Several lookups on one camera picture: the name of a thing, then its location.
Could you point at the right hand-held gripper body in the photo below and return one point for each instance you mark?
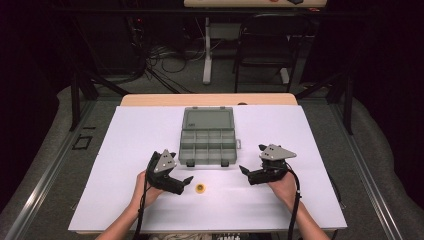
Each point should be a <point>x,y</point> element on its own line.
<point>275,153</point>

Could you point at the aluminium floor rail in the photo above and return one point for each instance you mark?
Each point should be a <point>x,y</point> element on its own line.
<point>50,170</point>
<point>370,186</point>

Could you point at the white desk leg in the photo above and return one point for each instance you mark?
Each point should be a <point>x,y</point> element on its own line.
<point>207,60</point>

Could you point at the white table cover sheet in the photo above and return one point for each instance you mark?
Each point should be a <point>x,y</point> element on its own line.
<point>233,213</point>

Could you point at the black folding chair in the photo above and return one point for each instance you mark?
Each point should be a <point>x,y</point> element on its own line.
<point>266,50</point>

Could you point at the black metal stand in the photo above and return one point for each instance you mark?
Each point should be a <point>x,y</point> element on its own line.
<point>76,100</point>
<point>348,106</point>

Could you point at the person's right hand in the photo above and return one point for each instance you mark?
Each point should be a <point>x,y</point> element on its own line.
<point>286,190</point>

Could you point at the grey clear plastic organizer box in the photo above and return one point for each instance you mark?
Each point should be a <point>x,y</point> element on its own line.
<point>207,146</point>

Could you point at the short white desk foot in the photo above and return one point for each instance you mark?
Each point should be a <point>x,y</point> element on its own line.
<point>284,76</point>

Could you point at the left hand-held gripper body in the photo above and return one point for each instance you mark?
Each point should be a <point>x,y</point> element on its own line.
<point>165,163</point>

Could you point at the light wooden background desk top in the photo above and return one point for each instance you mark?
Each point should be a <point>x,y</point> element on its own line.
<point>240,3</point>

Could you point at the person's left hand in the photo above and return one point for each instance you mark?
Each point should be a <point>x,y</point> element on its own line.
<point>146,193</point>

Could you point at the small yellow tape roll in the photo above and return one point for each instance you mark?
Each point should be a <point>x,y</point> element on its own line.
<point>200,188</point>

